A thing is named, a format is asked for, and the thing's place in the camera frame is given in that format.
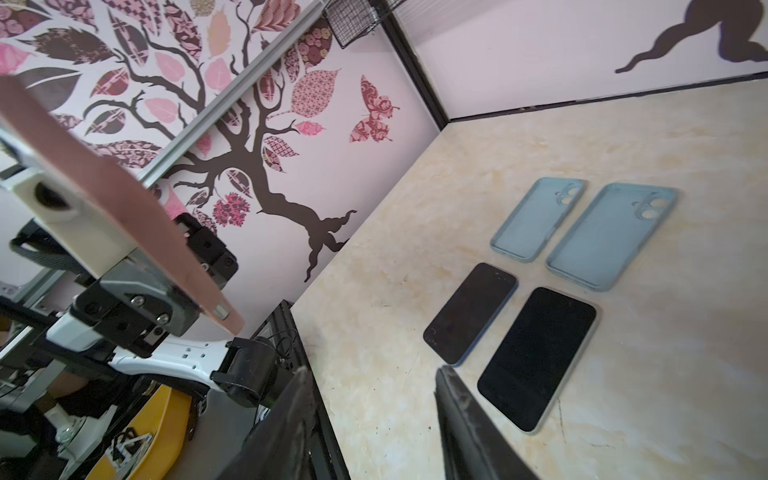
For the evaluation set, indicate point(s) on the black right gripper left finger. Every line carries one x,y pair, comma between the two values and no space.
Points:
279,446

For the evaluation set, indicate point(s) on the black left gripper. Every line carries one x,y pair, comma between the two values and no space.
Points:
135,306

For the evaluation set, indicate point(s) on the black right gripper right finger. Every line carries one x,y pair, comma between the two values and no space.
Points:
472,446

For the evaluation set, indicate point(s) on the pink phone case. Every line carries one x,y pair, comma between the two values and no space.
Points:
40,142

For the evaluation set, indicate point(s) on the black phone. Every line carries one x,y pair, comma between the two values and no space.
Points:
526,372
463,319

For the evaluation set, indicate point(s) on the light green phone case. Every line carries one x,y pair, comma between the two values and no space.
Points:
530,225

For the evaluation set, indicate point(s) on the pale blue phone case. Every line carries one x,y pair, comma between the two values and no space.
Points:
609,234

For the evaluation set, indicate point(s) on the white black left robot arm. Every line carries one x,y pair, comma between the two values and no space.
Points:
250,372

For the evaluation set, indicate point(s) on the yellow plastic tray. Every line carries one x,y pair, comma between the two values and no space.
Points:
151,443

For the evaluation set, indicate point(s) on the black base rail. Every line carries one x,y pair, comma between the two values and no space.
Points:
326,458

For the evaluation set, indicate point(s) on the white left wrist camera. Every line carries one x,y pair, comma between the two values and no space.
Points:
77,225

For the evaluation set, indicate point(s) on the aluminium rail left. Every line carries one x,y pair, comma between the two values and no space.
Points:
167,157

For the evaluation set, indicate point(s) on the black wire basket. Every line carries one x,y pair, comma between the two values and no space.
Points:
350,20

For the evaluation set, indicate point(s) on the black corner frame post left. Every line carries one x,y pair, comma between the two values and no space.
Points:
409,59

